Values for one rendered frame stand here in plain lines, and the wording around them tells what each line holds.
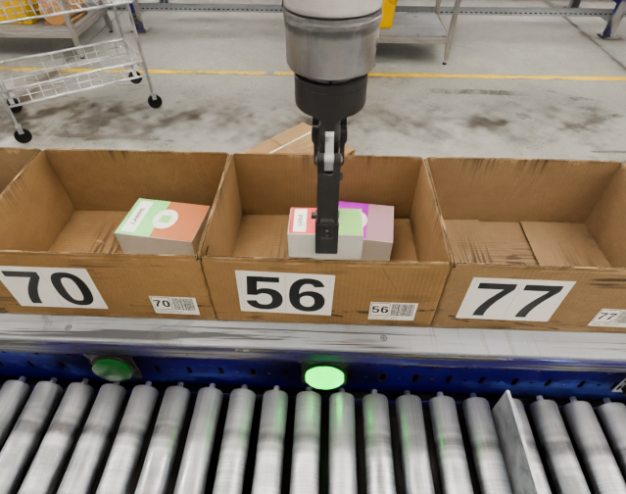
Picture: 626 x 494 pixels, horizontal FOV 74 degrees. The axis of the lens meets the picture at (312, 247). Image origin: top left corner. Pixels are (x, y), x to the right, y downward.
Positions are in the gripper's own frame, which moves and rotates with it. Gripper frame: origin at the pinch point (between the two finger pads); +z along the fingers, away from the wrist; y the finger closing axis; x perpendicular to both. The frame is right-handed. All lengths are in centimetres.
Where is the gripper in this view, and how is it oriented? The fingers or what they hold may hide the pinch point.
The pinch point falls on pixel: (326, 219)
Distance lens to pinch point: 56.6
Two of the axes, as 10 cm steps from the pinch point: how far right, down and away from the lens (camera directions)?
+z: 0.1, 7.0, 7.1
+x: -10.0, -0.2, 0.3
